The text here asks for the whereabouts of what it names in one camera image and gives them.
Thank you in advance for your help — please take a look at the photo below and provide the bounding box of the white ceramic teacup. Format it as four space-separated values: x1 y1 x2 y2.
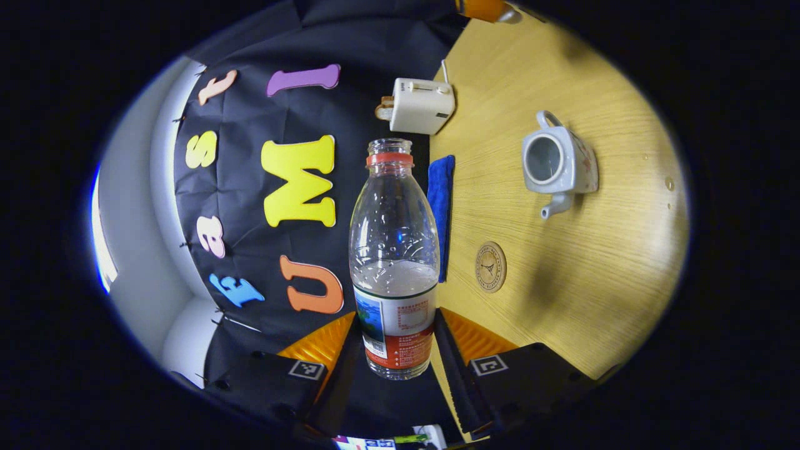
522 111 599 221

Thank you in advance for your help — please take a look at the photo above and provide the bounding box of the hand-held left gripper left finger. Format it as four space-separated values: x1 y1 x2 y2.
201 311 364 439

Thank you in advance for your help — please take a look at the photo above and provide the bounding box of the clear plastic water bottle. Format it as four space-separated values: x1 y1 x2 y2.
349 138 440 381

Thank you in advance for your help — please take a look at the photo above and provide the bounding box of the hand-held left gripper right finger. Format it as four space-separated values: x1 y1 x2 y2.
433 306 602 442

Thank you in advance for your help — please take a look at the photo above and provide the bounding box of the round wooden coaster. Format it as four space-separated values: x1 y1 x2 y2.
474 241 508 293

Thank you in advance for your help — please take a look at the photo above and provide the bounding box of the white side table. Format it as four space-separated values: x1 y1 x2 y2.
412 424 448 450

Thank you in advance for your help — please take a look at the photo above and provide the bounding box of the black backdrop cloth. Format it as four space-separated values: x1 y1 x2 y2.
169 0 469 438

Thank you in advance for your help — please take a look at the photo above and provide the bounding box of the blue towel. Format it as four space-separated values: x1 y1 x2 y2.
427 155 456 283

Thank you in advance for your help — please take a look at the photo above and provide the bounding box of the computer monitor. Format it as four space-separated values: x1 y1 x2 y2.
333 436 396 450

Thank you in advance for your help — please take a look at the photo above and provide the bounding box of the white toaster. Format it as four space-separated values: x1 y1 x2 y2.
382 77 456 136

